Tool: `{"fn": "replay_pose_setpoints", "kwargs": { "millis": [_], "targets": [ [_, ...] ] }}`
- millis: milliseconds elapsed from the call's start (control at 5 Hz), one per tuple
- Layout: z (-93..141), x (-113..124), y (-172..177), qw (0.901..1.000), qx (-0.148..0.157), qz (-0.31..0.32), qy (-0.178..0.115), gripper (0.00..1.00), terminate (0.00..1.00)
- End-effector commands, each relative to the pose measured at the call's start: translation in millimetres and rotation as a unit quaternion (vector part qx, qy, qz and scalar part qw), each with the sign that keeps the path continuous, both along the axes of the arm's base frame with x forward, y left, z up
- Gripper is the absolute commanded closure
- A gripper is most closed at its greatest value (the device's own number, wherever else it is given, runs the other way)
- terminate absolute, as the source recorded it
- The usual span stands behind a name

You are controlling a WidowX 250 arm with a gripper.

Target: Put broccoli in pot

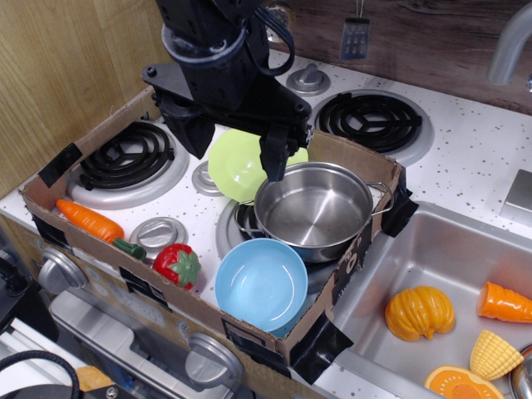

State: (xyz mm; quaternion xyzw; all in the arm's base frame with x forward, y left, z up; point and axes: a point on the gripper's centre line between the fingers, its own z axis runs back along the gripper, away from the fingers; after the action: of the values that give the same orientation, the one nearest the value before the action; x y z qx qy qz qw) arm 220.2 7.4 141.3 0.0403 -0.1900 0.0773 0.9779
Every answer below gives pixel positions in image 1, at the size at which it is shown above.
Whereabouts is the orange toy pumpkin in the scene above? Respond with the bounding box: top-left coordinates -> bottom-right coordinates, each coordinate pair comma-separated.
385,286 -> 456,342

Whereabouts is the orange toy citrus slice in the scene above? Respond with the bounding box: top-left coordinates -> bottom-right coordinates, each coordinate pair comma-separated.
424,366 -> 505,399

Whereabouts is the silver faucet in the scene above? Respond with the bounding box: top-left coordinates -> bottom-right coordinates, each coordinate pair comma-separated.
487,3 -> 531,86

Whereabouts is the silver oven knob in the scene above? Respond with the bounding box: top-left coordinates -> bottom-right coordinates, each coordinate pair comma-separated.
185,332 -> 244,389
38,248 -> 88,295

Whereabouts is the silver object in sink corner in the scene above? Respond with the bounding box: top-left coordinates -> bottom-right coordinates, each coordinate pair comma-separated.
509,345 -> 532,399

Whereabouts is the orange object bottom left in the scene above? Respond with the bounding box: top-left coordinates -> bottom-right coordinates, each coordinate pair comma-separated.
76,366 -> 113,392

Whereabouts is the black cable bottom left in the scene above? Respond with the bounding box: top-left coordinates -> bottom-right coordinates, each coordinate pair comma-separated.
0,350 -> 81,399

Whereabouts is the front left black burner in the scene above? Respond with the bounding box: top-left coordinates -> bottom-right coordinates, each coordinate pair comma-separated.
67,121 -> 189,210

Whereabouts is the hanging grey toy spatula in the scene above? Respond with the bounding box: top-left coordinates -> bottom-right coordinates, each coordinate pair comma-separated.
339,0 -> 371,61

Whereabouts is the back right black burner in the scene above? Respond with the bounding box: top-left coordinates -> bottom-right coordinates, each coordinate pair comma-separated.
312,89 -> 435,166

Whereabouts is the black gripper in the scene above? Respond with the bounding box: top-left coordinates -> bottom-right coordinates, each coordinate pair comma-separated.
141,43 -> 311,182

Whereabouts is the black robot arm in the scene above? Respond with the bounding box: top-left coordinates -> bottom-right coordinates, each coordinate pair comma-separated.
141,1 -> 312,182

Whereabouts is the yellow toy corn piece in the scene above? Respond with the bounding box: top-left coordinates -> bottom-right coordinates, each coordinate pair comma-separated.
470,330 -> 525,381

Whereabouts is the light green plastic plate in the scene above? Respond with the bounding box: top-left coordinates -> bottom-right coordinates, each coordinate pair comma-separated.
207,127 -> 310,205

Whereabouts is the silver oven knob right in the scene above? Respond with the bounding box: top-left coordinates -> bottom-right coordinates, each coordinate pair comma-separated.
185,332 -> 244,389

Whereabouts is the silver knob back centre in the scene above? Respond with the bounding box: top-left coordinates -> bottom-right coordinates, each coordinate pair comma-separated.
286,63 -> 331,96

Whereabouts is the grey block right edge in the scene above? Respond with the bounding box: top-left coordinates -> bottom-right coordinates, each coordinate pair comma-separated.
500,170 -> 532,227

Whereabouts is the stainless steel pot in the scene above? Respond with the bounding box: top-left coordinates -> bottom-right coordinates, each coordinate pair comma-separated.
236,161 -> 394,263

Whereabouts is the silver oven knob left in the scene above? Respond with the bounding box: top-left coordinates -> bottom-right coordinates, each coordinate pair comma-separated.
38,248 -> 88,295

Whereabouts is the light blue plastic bowl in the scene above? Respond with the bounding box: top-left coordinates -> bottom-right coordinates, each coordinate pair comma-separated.
214,239 -> 308,336

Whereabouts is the silver knob near strawberry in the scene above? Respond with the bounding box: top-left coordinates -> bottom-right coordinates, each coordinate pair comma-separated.
130,217 -> 188,264

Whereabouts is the red toy strawberry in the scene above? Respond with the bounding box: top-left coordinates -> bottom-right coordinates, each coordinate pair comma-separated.
152,244 -> 201,290

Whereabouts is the orange toy carrot half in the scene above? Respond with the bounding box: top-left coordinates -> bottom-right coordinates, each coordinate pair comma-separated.
476,282 -> 531,323

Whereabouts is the silver oven door handle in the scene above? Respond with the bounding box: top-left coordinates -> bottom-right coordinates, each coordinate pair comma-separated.
50,291 -> 239,398

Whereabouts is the cardboard fence box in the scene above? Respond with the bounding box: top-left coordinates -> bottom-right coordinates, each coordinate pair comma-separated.
17,86 -> 420,386

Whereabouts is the silver knob inside box centre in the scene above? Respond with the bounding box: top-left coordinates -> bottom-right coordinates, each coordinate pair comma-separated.
192,161 -> 223,197

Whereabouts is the hanging silver strainer ladle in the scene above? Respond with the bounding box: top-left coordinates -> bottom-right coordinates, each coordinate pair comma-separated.
262,0 -> 295,43

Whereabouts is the stainless steel sink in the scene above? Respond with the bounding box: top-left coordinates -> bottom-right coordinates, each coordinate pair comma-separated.
333,203 -> 531,398

